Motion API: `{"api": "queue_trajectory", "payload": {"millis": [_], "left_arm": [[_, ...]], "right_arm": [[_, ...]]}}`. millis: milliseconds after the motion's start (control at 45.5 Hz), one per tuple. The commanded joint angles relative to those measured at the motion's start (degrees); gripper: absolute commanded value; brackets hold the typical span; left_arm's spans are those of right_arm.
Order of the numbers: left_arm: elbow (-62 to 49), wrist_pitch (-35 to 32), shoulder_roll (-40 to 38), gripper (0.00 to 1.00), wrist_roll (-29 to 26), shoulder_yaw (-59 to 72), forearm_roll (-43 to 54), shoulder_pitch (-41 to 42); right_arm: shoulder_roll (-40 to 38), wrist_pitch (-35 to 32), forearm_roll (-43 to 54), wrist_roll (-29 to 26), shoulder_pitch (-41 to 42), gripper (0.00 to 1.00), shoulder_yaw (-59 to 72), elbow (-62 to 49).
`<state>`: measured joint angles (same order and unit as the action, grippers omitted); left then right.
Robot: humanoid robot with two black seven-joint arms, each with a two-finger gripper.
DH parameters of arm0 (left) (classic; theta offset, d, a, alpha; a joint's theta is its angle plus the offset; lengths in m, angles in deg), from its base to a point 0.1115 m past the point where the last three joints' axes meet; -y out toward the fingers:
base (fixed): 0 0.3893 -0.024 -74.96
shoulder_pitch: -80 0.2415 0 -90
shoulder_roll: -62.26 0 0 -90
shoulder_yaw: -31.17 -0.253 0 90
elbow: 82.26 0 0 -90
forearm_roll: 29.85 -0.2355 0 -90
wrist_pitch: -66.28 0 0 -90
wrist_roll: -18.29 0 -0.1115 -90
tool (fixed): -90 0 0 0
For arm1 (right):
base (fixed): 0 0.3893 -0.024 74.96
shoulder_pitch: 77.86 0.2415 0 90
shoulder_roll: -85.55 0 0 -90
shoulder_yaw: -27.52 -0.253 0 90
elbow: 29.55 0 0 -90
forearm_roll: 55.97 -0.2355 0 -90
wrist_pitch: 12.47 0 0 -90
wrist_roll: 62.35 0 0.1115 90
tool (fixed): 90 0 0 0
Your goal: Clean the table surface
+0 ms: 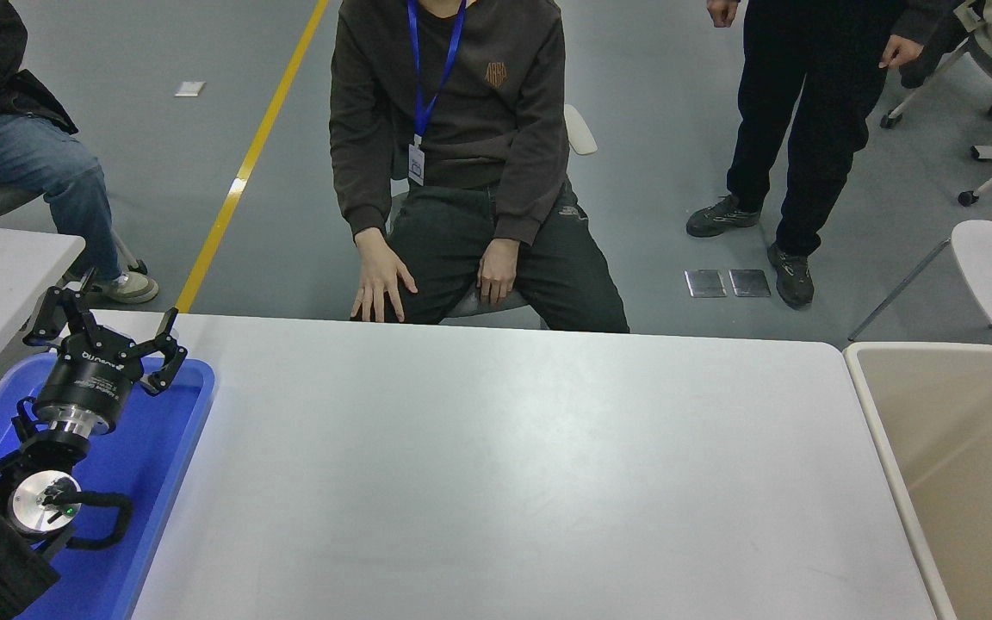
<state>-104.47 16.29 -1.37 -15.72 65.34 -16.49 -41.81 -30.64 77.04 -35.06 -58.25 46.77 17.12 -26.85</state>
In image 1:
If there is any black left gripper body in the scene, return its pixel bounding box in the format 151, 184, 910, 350
34, 338, 146, 429

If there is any lanyard person's right hand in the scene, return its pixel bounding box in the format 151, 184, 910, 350
350, 227, 419, 324

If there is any lanyard person's left hand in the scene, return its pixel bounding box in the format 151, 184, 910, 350
476, 238, 521, 307

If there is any standing person's left hand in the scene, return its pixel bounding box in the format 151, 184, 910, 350
879, 34, 925, 71

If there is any large pale bin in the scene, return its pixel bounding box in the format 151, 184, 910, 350
842, 342, 992, 620

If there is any blue plastic tray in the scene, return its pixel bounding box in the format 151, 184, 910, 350
0, 351, 217, 620

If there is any seated person in jeans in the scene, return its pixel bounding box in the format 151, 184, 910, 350
0, 0, 161, 304

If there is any dark jacket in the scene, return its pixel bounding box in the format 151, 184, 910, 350
899, 0, 972, 90

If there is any standing person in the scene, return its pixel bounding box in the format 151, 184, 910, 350
685, 0, 927, 309

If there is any seated person with lanyard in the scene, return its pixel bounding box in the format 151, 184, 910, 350
329, 0, 631, 333

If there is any blue lanyard with badge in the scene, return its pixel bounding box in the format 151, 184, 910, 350
406, 0, 468, 188

